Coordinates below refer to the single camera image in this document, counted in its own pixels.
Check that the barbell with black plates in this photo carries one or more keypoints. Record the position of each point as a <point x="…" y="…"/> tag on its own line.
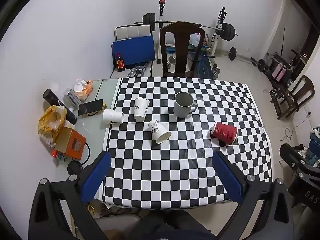
<point x="228" y="31"/>

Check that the black smartphone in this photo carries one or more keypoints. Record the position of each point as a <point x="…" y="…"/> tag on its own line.
<point x="90" y="107"/>

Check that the white barbell rack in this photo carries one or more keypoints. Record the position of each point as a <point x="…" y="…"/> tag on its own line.
<point x="220" y="21"/>

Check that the orange box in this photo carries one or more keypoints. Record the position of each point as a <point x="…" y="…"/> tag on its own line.
<point x="73" y="145"/>

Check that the orange tissue pack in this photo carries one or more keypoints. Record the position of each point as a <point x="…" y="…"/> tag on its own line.
<point x="86" y="90"/>

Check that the white padded chair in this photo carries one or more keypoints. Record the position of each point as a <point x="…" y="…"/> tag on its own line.
<point x="132" y="32"/>

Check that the white plastic bag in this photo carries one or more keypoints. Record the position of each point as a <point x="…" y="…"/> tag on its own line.
<point x="195" y="40"/>

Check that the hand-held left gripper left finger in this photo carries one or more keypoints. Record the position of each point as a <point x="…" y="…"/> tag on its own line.
<point x="96" y="177"/>

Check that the red ribbed paper cup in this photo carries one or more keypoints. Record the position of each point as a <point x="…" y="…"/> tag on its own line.
<point x="222" y="132"/>

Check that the blue board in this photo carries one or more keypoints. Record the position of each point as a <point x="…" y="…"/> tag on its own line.
<point x="135" y="51"/>

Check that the black cylindrical bottle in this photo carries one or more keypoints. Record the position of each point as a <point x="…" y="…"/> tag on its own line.
<point x="51" y="97"/>

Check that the silver metal disc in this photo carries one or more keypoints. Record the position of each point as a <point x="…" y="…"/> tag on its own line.
<point x="138" y="70"/>

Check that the dark wooden chair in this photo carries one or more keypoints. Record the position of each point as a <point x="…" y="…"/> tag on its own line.
<point x="181" y="45"/>
<point x="303" y="92"/>

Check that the black exercise machine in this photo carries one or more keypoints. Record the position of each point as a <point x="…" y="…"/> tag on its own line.
<point x="272" y="62"/>

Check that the grey mug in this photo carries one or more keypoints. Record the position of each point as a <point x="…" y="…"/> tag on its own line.
<point x="181" y="110"/>

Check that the blue weight bench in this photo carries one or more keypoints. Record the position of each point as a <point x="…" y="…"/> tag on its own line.
<point x="203" y="66"/>

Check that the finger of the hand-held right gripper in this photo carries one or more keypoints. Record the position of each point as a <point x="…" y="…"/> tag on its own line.
<point x="293" y="155"/>

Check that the black round charger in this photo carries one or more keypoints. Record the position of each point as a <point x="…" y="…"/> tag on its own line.
<point x="74" y="167"/>

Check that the dumbbell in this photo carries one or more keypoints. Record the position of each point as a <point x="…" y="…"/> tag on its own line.
<point x="216" y="72"/>
<point x="172" y="62"/>

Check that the black white checkered tablecloth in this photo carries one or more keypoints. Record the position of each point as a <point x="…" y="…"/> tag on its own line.
<point x="175" y="170"/>

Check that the pile of clothes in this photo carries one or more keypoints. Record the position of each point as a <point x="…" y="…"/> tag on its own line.
<point x="312" y="150"/>

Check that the yellow plastic bag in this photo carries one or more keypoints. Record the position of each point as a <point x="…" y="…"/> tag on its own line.
<point x="48" y="122"/>

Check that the white paper cup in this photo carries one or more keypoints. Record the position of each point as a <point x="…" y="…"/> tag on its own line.
<point x="111" y="116"/>
<point x="140" y="111"/>
<point x="157" y="130"/>

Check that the dark bottle with red label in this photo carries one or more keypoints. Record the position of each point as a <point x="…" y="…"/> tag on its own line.
<point x="120" y="65"/>

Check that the pink bag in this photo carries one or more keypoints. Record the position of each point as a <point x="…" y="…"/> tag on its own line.
<point x="278" y="71"/>

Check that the silver box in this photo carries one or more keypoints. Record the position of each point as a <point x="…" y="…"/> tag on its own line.
<point x="71" y="96"/>

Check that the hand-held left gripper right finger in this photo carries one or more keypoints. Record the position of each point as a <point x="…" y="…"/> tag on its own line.
<point x="227" y="177"/>

